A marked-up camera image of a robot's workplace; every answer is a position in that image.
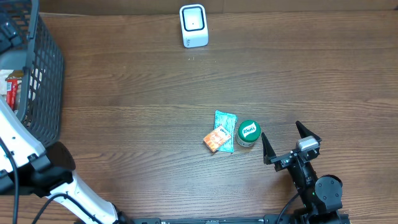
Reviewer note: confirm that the green lid jar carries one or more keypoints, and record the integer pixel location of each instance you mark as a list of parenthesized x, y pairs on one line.
[(248, 133)]

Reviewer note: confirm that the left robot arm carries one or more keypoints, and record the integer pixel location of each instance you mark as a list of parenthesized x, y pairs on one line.
[(33, 160)]

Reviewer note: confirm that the grey plastic mesh basket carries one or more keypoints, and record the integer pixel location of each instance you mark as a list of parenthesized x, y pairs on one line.
[(43, 65)]

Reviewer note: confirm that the red stick sachet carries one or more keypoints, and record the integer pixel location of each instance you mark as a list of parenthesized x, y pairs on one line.
[(12, 88)]

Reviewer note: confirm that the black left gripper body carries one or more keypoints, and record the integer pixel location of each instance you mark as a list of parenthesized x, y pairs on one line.
[(4, 35)]

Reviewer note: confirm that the orange small box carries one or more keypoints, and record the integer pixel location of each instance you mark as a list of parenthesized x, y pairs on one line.
[(215, 139)]

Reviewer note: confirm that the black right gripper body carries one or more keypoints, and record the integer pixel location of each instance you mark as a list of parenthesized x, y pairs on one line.
[(291, 154)]

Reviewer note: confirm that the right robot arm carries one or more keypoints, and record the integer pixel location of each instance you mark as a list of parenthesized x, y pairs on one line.
[(318, 199)]

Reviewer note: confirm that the brown snack pouch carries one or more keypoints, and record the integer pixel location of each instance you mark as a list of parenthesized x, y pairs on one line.
[(5, 74)]

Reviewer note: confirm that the white barcode scanner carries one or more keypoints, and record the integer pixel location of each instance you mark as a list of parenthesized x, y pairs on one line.
[(194, 26)]

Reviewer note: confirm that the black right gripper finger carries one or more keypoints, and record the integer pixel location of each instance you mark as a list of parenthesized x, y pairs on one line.
[(304, 132), (268, 152)]

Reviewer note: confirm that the teal wipes packet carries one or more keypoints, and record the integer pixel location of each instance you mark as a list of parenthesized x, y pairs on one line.
[(228, 121)]

